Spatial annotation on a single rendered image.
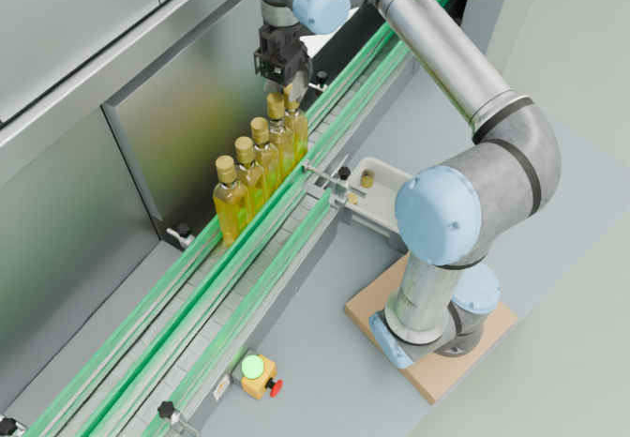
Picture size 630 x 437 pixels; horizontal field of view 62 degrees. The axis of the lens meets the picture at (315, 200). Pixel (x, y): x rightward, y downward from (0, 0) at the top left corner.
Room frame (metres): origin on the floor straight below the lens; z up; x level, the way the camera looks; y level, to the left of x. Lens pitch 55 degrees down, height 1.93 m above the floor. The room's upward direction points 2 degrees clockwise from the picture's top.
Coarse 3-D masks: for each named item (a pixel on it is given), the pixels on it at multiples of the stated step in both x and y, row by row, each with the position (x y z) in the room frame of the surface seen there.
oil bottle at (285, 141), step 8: (288, 128) 0.77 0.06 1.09; (272, 136) 0.75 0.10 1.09; (280, 136) 0.75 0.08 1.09; (288, 136) 0.76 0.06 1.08; (280, 144) 0.74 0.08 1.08; (288, 144) 0.75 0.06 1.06; (280, 152) 0.73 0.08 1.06; (288, 152) 0.75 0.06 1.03; (280, 160) 0.73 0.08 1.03; (288, 160) 0.75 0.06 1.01; (280, 168) 0.73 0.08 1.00; (288, 168) 0.75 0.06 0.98
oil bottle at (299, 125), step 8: (304, 112) 0.83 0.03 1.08; (288, 120) 0.80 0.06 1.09; (296, 120) 0.80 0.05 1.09; (304, 120) 0.81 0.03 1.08; (296, 128) 0.79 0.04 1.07; (304, 128) 0.81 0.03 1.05; (296, 136) 0.78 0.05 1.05; (304, 136) 0.81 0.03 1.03; (296, 144) 0.78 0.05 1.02; (304, 144) 0.81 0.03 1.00; (296, 152) 0.78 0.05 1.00; (304, 152) 0.81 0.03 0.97; (296, 160) 0.78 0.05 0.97
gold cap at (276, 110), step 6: (270, 96) 0.77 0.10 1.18; (276, 96) 0.77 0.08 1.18; (282, 96) 0.77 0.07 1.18; (270, 102) 0.75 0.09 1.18; (276, 102) 0.75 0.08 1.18; (282, 102) 0.76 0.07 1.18; (270, 108) 0.75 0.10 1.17; (276, 108) 0.75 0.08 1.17; (282, 108) 0.76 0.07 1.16; (270, 114) 0.76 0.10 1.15; (276, 114) 0.75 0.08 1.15; (282, 114) 0.76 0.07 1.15
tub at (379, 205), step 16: (368, 160) 0.90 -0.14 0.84; (352, 176) 0.84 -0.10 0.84; (384, 176) 0.87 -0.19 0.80; (400, 176) 0.85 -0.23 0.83; (368, 192) 0.84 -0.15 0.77; (384, 192) 0.84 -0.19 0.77; (352, 208) 0.74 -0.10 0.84; (368, 208) 0.79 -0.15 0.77; (384, 208) 0.79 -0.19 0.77; (384, 224) 0.69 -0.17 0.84
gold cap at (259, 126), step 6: (252, 120) 0.73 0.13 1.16; (258, 120) 0.73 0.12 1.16; (264, 120) 0.73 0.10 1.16; (252, 126) 0.71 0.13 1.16; (258, 126) 0.71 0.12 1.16; (264, 126) 0.71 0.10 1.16; (252, 132) 0.71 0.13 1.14; (258, 132) 0.70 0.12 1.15; (264, 132) 0.71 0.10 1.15; (252, 138) 0.71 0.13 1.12; (258, 138) 0.70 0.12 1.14; (264, 138) 0.71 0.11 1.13
